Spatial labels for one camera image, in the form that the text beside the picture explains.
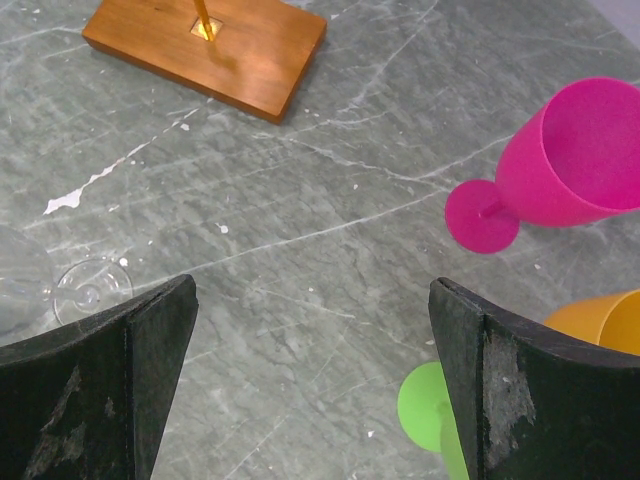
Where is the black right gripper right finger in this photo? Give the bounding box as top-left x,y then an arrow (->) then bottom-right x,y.
428,277 -> 639,479

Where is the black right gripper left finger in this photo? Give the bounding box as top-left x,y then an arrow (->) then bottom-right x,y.
1,274 -> 199,479

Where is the clear short wine glass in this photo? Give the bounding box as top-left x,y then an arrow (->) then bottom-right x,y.
1,225 -> 133,332

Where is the green plastic wine glass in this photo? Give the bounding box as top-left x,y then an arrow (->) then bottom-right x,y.
397,361 -> 470,479

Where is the orange plastic wine glass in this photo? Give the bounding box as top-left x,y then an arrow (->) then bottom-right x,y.
543,290 -> 639,355

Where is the pink plastic wine glass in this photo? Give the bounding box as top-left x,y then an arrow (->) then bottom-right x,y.
444,77 -> 639,254

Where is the brown wooden rack base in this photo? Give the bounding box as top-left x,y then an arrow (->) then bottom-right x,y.
82,0 -> 327,124

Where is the gold wire wine glass rack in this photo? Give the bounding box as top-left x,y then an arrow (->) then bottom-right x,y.
194,0 -> 215,42

